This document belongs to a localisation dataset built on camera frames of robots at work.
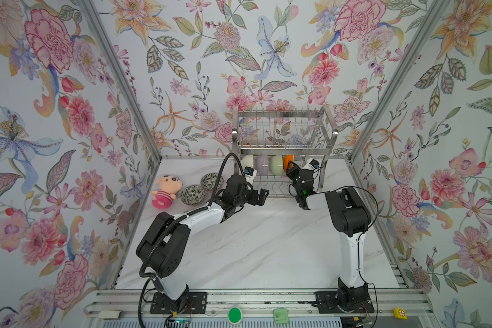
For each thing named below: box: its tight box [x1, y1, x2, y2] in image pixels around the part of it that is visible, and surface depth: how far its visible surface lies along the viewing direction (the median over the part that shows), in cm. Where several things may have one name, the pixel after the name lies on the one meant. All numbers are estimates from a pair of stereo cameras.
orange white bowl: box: [282, 154, 295, 172], surface depth 106 cm
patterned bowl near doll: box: [180, 184, 206, 206], surface depth 103 cm
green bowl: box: [269, 155, 284, 176], surface depth 105 cm
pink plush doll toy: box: [151, 174, 184, 210], surface depth 101 cm
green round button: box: [227, 307, 243, 324], surface depth 65 cm
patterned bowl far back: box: [200, 172, 225, 193], surface depth 109 cm
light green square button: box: [273, 308, 290, 324], surface depth 72 cm
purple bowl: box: [254, 154, 269, 176], surface depth 103 cm
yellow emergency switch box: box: [393, 308, 408, 320], surface depth 72 cm
